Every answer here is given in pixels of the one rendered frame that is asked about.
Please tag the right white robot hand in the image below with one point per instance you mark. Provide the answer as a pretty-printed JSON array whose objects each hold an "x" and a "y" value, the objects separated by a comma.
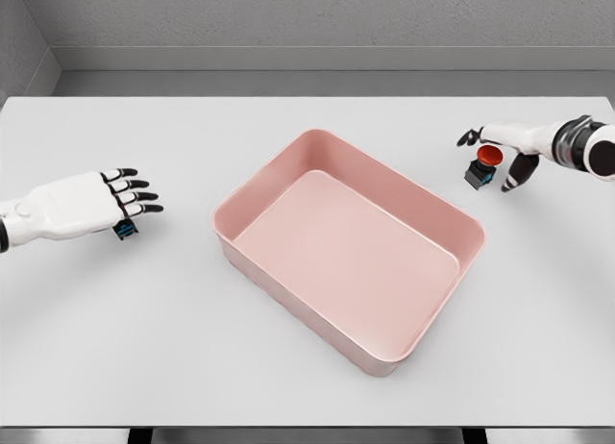
[{"x": 511, "y": 136}]

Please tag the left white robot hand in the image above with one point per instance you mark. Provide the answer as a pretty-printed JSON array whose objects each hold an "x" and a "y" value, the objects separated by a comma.
[{"x": 72, "y": 204}]

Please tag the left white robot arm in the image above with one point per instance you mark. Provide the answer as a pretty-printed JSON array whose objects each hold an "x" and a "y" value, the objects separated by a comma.
[{"x": 14, "y": 220}]

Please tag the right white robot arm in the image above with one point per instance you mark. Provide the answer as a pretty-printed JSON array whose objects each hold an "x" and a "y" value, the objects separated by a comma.
[{"x": 586, "y": 146}]

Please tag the pink rectangular basket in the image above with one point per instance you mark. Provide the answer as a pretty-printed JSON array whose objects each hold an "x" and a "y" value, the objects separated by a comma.
[{"x": 346, "y": 252}]

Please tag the red-capped industrial switch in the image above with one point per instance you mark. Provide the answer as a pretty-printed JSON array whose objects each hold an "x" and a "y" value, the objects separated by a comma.
[{"x": 485, "y": 167}]

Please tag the black industrial switch with blue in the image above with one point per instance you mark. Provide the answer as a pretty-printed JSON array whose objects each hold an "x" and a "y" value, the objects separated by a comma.
[{"x": 125, "y": 229}]

